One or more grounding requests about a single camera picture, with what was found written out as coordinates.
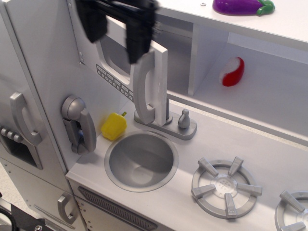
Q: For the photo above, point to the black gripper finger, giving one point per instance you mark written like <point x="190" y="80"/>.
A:
<point x="139" y="36"/>
<point x="93" y="21"/>

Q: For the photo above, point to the grey fridge door handle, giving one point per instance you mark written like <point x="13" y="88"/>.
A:
<point x="18" y="104"/>

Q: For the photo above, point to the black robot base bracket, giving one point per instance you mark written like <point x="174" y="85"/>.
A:
<point x="14" y="219"/>

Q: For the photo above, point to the white toy microwave door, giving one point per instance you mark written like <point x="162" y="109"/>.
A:
<point x="146" y="81"/>

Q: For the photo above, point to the grey toy faucet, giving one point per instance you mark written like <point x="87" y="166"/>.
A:
<point x="179" y="126"/>

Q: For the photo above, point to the round silver sink bowl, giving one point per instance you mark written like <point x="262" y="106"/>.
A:
<point x="141" y="161"/>

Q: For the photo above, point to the grey stove burner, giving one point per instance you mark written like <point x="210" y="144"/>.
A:
<point x="291" y="213"/>
<point x="224" y="189"/>

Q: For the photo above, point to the grey oven vent grille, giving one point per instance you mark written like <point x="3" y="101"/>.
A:
<point x="118" y="211"/>

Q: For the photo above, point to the grey toy wall phone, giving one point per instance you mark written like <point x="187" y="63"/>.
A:
<point x="79" y="125"/>

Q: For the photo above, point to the black gripper rail body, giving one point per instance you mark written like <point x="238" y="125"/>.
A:
<point x="120" y="9"/>

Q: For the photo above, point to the purple toy eggplant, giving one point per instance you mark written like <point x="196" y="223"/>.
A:
<point x="243" y="7"/>

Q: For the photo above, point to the grey stove burner left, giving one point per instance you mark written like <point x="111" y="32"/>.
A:
<point x="224" y="189"/>

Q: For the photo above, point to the grey ice dispenser panel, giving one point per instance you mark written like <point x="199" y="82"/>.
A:
<point x="17" y="146"/>

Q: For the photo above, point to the grey stove burner right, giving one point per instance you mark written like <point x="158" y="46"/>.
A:
<point x="291" y="213"/>

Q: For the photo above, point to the yellow toy bell pepper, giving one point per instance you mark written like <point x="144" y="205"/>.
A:
<point x="114" y="126"/>

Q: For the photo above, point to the grey lower fridge handle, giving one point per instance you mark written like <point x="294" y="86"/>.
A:
<point x="67" y="208"/>

